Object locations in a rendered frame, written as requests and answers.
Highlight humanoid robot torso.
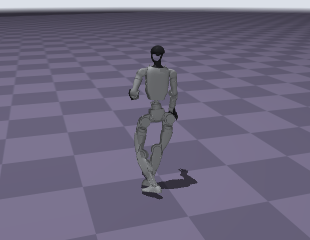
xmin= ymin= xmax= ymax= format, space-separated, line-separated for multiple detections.
xmin=145 ymin=64 xmax=170 ymax=123

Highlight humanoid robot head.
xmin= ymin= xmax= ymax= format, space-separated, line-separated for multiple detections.
xmin=150 ymin=45 xmax=165 ymax=68

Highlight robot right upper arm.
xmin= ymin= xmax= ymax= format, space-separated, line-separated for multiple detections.
xmin=168 ymin=69 xmax=178 ymax=97

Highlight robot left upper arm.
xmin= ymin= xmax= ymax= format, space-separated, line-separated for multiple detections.
xmin=130 ymin=68 xmax=148 ymax=97

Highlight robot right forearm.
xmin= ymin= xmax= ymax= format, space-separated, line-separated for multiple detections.
xmin=168 ymin=94 xmax=178 ymax=112

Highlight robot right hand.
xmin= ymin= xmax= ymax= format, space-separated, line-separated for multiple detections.
xmin=168 ymin=108 xmax=178 ymax=120

